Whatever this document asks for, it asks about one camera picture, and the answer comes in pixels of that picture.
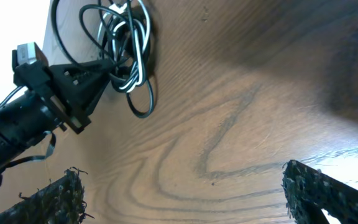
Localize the black usb cable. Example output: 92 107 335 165
50 0 155 119

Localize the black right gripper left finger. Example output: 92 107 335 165
0 167 93 224

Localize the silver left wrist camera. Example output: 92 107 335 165
17 42 48 66

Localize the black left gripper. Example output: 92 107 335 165
12 50 113 134

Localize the white back board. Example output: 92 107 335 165
0 0 50 101

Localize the white usb cable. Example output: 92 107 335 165
96 0 152 93

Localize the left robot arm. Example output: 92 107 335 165
0 50 115 186

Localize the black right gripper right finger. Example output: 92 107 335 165
282 160 358 224

